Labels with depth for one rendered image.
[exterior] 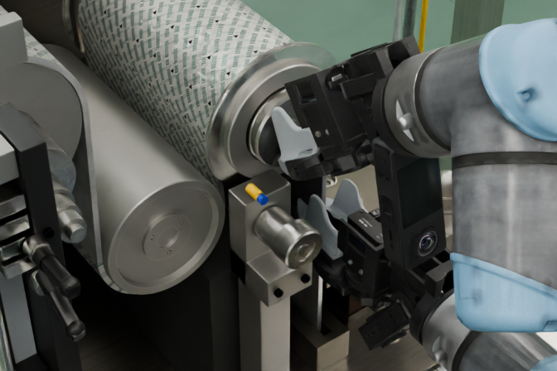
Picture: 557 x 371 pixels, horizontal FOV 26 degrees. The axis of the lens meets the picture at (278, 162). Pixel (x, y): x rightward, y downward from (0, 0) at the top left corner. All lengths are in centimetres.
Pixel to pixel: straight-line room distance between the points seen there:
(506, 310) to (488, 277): 2
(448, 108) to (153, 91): 39
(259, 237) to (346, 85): 21
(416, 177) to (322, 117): 9
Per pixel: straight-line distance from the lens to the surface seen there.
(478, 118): 76
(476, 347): 102
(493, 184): 75
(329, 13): 351
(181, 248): 107
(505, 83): 74
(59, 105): 92
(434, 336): 105
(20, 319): 87
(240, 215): 105
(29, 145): 74
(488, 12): 205
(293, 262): 103
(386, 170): 89
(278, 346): 118
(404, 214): 91
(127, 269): 106
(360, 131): 91
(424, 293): 106
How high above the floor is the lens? 190
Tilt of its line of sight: 40 degrees down
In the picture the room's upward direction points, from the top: straight up
